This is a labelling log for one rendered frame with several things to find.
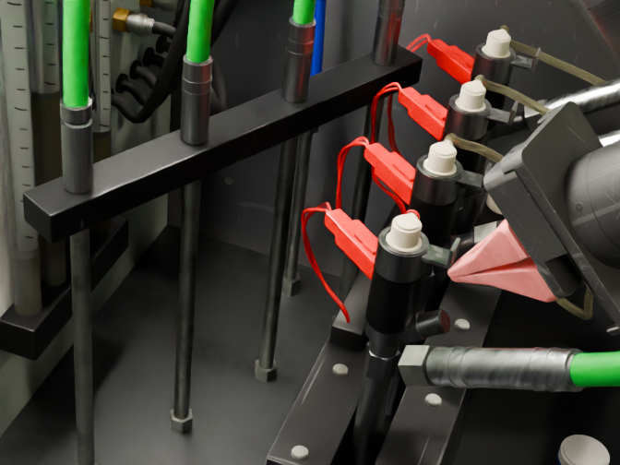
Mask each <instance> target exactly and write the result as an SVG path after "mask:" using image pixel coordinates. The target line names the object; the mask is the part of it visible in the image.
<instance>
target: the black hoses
mask: <svg viewBox="0 0 620 465"><path fill-rule="evenodd" d="M239 1H240V0H226V2H225V4H224V5H223V7H222V9H221V11H220V13H219V15H218V16H217V17H216V19H215V21H214V22H213V24H212V27H211V38H210V49H211V47H212V45H213V44H214V42H215V41H216V40H217V39H218V37H219V35H220V34H221V31H222V30H223V28H224V26H225V25H226V23H227V21H228V19H229V18H230V16H231V14H232V13H233V11H234V9H235V8H236V6H237V5H238V3H239ZM219 3H220V0H215V1H214V7H213V15H212V18H213V17H214V14H215V12H216V10H217V7H218V5H219ZM190 4H191V0H185V6H184V9H183V12H182V15H181V17H180V20H179V23H178V26H177V28H175V27H173V26H171V25H169V24H166V23H161V22H154V23H153V26H152V30H151V31H152V33H153V34H160V37H159V38H158V40H157V42H156V53H157V54H163V52H166V53H167V56H166V58H164V57H162V56H160V55H157V54H155V53H154V49H153V48H151V47H148V48H147V49H146V51H145V53H144V55H143V65H144V66H150V65H151V64H153V65H155V66H158V67H159V68H160V69H161V72H160V73H159V76H158V78H156V77H155V76H154V74H153V73H152V72H151V71H150V70H148V69H147V68H145V67H143V66H141V62H140V61H138V60H135V61H134V62H133V63H132V65H131V67H130V71H129V76H130V78H131V79H134V80H136V79H137V78H143V79H144V80H145V81H146V82H147V84H148V85H149V87H150V88H151V89H152V91H151V93H150V95H149V97H148V96H147V95H146V94H145V93H144V91H143V90H142V89H141V88H140V86H139V85H137V84H136V83H135V82H132V81H130V80H128V76H127V74H123V73H122V74H120V75H119V77H118V79H117V80H116V84H115V90H116V92H118V93H121V94H122V93H124V92H125V91H127V92H129V93H131V94H132V95H133V97H134V98H135V99H136V100H137V102H138V103H139V104H140V105H141V106H143V108H142V110H140V111H139V112H138V113H137V112H136V111H134V110H133V109H132V107H131V106H130V105H129V104H128V103H127V102H126V101H125V100H124V99H123V98H122V97H120V96H117V95H114V91H113V89H112V88H111V105H112V106H114V107H116V108H117V109H118V110H119V111H120V112H121V114H122V115H123V116H124V117H125V118H126V119H127V120H129V121H130V122H132V123H133V124H143V123H145V122H146V121H147V120H148V119H149V118H150V117H151V116H152V114H153V113H154V111H155V109H157V108H158V107H159V106H160V105H161V104H163V103H164V102H165V101H166V99H167V97H168V96H169V95H170V94H171V93H172V92H174V91H175V90H176V89H177V88H178V87H179V85H180V83H181V82H182V74H183V59H184V55H185V54H186V52H187V39H188V25H189V11H190ZM166 36H167V37H169V38H170V39H171V40H172V42H167V37H166ZM211 75H212V76H213V80H214V84H215V90H216V94H215V92H214V90H213V88H212V87H211V93H210V106H209V108H210V109H211V110H212V112H214V114H218V113H222V112H224V111H227V106H228V95H227V86H226V81H225V76H224V74H223V71H222V70H221V68H220V66H219V65H218V64H217V63H216V62H215V61H214V60H212V73H211Z"/></svg>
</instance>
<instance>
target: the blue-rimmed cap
mask: <svg viewBox="0 0 620 465"><path fill-rule="evenodd" d="M556 462H557V465H608V464H609V462H610V456H609V453H608V451H607V449H606V448H605V446H604V445H603V444H602V443H601V442H599V441H598V440H596V439H594V438H592V437H590V436H587V435H571V436H569V437H567V438H566V439H564V441H563V442H562V444H561V447H560V448H559V450H558V452H557V455H556Z"/></svg>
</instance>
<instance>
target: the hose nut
mask: <svg viewBox="0 0 620 465"><path fill-rule="evenodd" d="M437 347H445V346H430V345H406V347H405V350H404V352H403V354H402V356H401V358H400V360H399V364H398V367H399V370H400V373H401V376H402V378H403V381H404V384H405V386H418V387H445V386H437V385H435V384H433V382H432V381H431V380H430V378H429V377H428V374H427V371H426V363H427V358H428V356H429V354H430V352H431V351H432V350H433V349H435V348H437Z"/></svg>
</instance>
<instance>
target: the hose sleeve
mask: <svg viewBox="0 0 620 465"><path fill-rule="evenodd" d="M579 353H584V351H582V350H580V349H561V348H559V347H550V348H548V349H546V348H544V347H534V348H478V347H466V348H464V347H462V346H456V347H452V348H448V347H437V348H435V349H433V350H432V351H431V352H430V354H429V356H428V358H427V363H426V371H427V374H428V377H429V378H430V380H431V381H432V382H433V384H435V385H437V386H447V387H454V388H464V387H466V388H510V389H531V390H535V391H545V390H549V391H551V392H560V391H574V392H577V391H581V390H582V389H584V387H577V386H576V385H575V384H574V383H573V381H572V378H571V374H570V365H571V361H572V360H573V358H574V356H575V355H576V354H579Z"/></svg>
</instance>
